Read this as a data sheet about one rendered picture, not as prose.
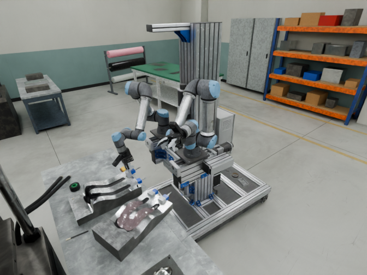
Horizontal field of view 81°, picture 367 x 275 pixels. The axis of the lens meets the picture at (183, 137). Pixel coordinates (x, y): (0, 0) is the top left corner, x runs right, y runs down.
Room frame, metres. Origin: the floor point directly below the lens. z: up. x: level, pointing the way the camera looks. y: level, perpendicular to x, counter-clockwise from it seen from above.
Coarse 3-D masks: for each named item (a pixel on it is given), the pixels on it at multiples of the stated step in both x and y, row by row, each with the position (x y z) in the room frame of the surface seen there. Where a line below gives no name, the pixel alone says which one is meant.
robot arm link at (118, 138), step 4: (116, 132) 1.50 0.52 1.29; (112, 136) 1.45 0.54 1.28; (116, 136) 1.44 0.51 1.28; (120, 136) 1.46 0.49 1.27; (124, 136) 1.50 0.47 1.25; (116, 140) 1.44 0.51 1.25; (120, 140) 1.45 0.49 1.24; (124, 140) 1.50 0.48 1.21; (116, 144) 1.44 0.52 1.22; (120, 144) 1.44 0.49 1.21; (124, 144) 1.47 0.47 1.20
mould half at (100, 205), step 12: (108, 180) 1.41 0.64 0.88; (84, 192) 1.29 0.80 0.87; (96, 192) 1.22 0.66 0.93; (108, 192) 1.26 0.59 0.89; (120, 192) 1.26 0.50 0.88; (132, 192) 1.27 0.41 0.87; (72, 204) 1.17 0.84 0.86; (84, 204) 1.17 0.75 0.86; (96, 204) 1.11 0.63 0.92; (108, 204) 1.16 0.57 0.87; (120, 204) 1.21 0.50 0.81; (84, 216) 1.06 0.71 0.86; (96, 216) 1.10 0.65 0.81
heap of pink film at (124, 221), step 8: (128, 208) 1.07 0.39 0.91; (144, 208) 1.08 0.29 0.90; (152, 208) 1.10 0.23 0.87; (120, 216) 1.03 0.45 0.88; (128, 216) 1.02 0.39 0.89; (136, 216) 1.01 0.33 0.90; (144, 216) 1.01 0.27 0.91; (120, 224) 0.95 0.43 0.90; (128, 224) 0.95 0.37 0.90; (136, 224) 0.96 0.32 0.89
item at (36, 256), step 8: (40, 232) 0.99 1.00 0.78; (40, 240) 0.93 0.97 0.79; (16, 248) 0.88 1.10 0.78; (24, 248) 0.88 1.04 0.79; (32, 248) 0.87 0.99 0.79; (40, 248) 0.87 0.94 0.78; (16, 256) 0.82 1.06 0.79; (24, 256) 0.82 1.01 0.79; (32, 256) 0.82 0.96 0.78; (40, 256) 0.82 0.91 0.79; (48, 256) 0.82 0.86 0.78; (24, 264) 0.77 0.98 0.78; (32, 264) 0.77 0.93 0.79; (40, 264) 0.77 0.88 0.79; (48, 264) 0.77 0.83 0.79; (24, 272) 0.72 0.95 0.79; (32, 272) 0.72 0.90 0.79; (40, 272) 0.72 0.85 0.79; (48, 272) 0.72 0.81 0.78
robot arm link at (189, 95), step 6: (192, 84) 1.50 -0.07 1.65; (186, 90) 1.50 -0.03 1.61; (192, 90) 1.49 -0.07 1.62; (186, 96) 1.48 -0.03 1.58; (192, 96) 1.48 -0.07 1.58; (186, 102) 1.45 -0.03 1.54; (180, 108) 1.43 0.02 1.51; (186, 108) 1.42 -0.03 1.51; (180, 114) 1.40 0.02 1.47; (186, 114) 1.41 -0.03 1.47; (180, 120) 1.37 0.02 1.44; (180, 126) 1.35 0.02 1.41; (168, 132) 1.33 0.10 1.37
